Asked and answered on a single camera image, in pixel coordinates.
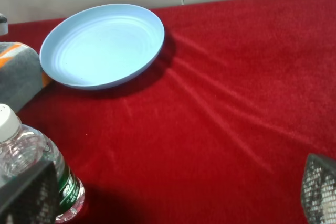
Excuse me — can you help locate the grey orange towel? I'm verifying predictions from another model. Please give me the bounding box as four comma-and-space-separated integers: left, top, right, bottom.
1, 42, 52, 112

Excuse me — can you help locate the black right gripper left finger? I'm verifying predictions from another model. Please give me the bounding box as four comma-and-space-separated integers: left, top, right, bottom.
1, 160, 59, 223

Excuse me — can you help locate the light blue plate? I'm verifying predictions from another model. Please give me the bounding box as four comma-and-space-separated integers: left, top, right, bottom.
39, 4, 165, 90

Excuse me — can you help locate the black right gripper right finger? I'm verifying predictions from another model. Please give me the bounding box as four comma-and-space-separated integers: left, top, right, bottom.
301, 153, 335, 224

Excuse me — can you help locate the red tablecloth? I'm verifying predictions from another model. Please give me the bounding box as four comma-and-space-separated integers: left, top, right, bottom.
7, 0, 336, 224

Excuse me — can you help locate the clear water bottle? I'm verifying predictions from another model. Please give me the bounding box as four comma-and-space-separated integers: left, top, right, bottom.
1, 104, 85, 223

